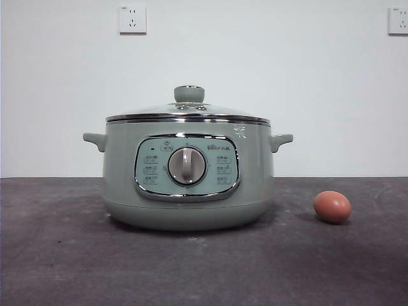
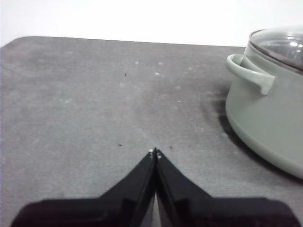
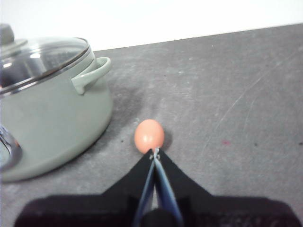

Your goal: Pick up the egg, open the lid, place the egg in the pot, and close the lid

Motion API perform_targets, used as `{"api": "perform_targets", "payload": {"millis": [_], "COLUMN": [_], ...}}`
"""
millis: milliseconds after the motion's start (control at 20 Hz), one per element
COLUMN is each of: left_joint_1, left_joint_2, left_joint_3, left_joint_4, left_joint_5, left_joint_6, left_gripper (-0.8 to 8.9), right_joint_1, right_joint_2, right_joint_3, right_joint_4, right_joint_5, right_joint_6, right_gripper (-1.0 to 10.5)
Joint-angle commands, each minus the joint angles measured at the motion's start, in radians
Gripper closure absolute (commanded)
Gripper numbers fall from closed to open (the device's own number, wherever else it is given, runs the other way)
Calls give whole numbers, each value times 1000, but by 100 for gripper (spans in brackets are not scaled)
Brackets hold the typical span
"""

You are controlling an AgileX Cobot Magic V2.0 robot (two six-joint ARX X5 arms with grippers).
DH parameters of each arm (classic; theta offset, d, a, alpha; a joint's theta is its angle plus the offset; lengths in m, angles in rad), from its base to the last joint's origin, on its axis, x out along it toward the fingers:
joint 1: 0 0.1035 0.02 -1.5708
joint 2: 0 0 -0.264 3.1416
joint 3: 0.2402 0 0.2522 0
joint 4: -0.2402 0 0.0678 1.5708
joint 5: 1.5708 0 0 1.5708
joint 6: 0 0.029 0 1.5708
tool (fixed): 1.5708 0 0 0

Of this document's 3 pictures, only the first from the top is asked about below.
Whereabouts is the glass lid with green knob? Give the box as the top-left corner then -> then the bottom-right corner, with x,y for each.
105,85 -> 270,124

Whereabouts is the brown egg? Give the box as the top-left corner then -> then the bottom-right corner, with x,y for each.
313,190 -> 352,224

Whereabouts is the pale green electric cooking pot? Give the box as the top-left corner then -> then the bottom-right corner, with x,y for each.
82,122 -> 294,231

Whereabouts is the white wall socket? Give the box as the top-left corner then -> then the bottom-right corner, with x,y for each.
119,5 -> 148,35
388,6 -> 408,36

